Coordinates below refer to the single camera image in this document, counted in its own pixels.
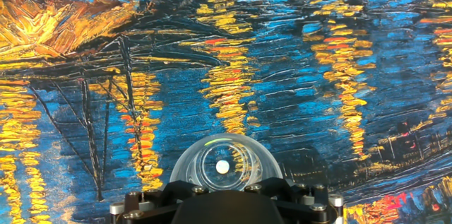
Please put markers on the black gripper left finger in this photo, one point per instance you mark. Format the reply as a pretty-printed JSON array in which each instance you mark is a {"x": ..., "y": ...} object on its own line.
[{"x": 148, "y": 206}]

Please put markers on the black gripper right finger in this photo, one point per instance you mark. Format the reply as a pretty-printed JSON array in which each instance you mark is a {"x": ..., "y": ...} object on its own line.
[{"x": 307, "y": 206}]

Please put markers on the blue starry painting cloth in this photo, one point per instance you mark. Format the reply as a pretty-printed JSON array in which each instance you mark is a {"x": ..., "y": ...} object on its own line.
[{"x": 282, "y": 75}]

